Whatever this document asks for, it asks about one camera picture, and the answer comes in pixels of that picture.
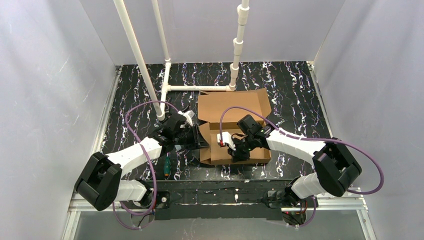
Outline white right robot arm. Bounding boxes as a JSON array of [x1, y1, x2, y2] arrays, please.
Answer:
[[216, 114, 362, 206]]

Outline black front mounting rail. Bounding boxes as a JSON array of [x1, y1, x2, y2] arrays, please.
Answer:
[[120, 178, 319, 221]]

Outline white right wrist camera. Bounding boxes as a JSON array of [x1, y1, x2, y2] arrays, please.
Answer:
[[216, 131, 236, 151]]

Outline light blue marker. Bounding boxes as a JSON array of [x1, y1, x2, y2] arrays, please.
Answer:
[[175, 145, 183, 152]]

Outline brown cardboard box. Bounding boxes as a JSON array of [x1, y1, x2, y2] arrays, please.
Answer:
[[197, 88, 271, 165]]

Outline white PVC pipe frame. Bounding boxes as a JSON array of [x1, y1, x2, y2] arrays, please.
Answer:
[[112, 0, 251, 122]]

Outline green handled screwdriver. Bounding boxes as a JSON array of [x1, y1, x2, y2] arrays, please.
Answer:
[[163, 155, 172, 177]]

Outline black grey pliers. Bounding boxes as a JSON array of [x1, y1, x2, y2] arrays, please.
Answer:
[[178, 105, 190, 115]]

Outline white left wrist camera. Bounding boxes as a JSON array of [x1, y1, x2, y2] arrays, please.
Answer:
[[177, 110, 195, 127]]

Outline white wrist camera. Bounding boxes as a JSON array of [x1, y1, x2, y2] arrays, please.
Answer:
[[216, 131, 236, 151], [177, 110, 195, 127]]

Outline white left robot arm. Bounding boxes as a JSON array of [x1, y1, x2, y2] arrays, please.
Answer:
[[74, 111, 210, 211]]

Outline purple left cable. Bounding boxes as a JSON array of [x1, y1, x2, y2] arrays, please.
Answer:
[[112, 100, 181, 231]]

